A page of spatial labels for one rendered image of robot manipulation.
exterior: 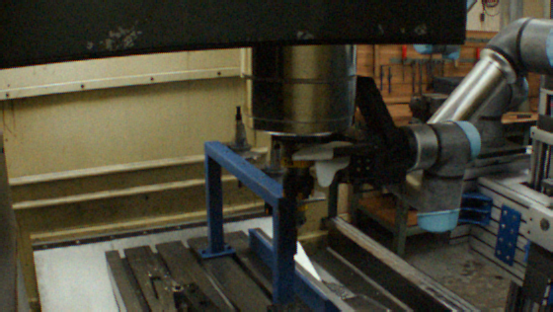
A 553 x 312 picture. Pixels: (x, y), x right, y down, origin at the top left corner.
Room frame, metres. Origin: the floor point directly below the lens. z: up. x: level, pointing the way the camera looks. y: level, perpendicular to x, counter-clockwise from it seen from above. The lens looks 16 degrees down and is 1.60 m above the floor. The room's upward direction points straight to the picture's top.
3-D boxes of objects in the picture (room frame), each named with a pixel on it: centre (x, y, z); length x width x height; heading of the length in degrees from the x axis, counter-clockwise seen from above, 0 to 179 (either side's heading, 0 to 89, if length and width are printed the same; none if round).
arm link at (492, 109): (1.70, -0.69, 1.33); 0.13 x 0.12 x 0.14; 125
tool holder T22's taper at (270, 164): (1.21, 0.00, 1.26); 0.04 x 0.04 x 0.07
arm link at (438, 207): (0.91, -0.28, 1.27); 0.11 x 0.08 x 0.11; 20
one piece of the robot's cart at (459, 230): (1.69, -0.71, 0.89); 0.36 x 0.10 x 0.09; 111
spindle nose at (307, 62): (0.77, -0.03, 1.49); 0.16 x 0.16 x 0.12
